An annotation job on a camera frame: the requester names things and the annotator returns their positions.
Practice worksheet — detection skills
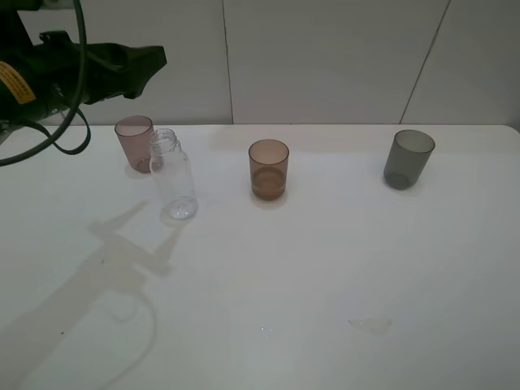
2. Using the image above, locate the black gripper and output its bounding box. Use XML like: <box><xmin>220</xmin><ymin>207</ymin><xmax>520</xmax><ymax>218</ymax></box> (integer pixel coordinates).
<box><xmin>34</xmin><ymin>31</ymin><xmax>167</xmax><ymax>118</ymax></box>

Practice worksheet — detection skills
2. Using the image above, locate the clear plastic water bottle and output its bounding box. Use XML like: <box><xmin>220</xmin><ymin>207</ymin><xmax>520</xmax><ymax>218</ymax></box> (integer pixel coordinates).
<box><xmin>149</xmin><ymin>128</ymin><xmax>198</xmax><ymax>220</ymax></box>

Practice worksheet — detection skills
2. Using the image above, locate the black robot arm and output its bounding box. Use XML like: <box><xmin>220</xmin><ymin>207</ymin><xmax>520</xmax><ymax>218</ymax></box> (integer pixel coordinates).
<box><xmin>1</xmin><ymin>1</ymin><xmax>167</xmax><ymax>123</ymax></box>

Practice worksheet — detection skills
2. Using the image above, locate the pink translucent plastic cup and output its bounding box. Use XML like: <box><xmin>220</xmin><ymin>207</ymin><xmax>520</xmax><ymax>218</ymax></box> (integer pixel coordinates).
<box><xmin>115</xmin><ymin>115</ymin><xmax>154</xmax><ymax>174</ymax></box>

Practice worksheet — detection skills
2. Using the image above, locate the brown translucent plastic cup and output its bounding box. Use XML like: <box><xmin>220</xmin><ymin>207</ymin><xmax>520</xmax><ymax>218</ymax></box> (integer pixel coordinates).
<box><xmin>248</xmin><ymin>139</ymin><xmax>289</xmax><ymax>202</ymax></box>

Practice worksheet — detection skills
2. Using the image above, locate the grey translucent plastic cup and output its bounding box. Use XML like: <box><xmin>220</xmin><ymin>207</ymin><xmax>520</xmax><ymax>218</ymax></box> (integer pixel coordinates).
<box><xmin>383</xmin><ymin>129</ymin><xmax>436</xmax><ymax>190</ymax></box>

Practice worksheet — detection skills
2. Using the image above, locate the black camera cable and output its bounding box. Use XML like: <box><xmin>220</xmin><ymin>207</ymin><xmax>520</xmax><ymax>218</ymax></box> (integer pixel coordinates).
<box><xmin>0</xmin><ymin>0</ymin><xmax>92</xmax><ymax>167</ymax></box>

